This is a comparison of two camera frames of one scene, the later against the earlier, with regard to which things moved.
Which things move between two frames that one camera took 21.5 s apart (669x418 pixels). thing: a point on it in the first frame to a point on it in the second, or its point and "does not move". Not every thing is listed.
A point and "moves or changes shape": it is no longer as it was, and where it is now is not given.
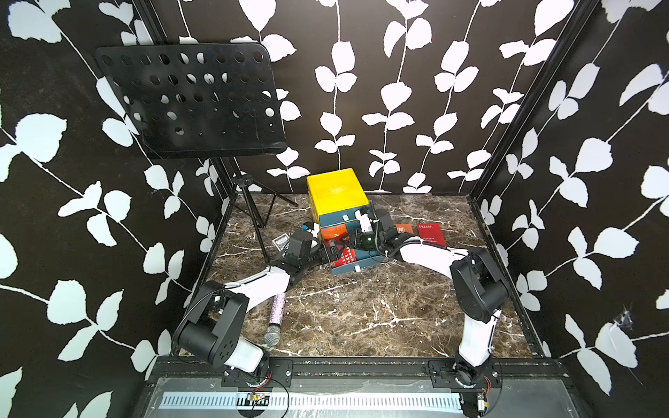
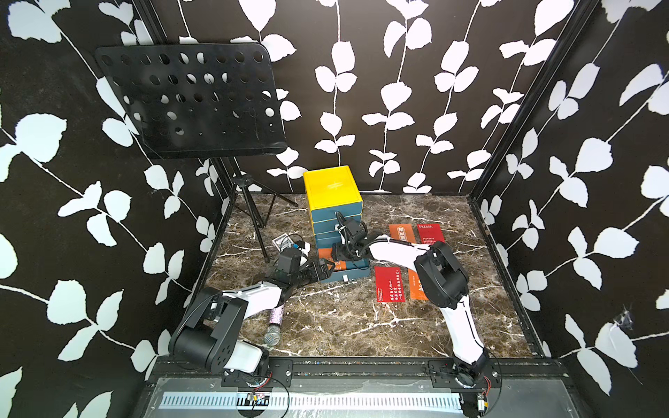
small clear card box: [280, 241] does not move
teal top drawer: [344, 217] moves or changes shape
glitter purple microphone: [273, 334] does not move
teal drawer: [341, 241] moves or changes shape
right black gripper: [361, 235] to [337, 251]
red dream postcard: [431, 233] does not move
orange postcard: [404, 228] does not move
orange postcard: [334, 232] to [416, 289]
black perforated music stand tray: [198, 99] does not move
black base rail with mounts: [278, 374] does not move
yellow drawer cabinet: [334, 198] does not move
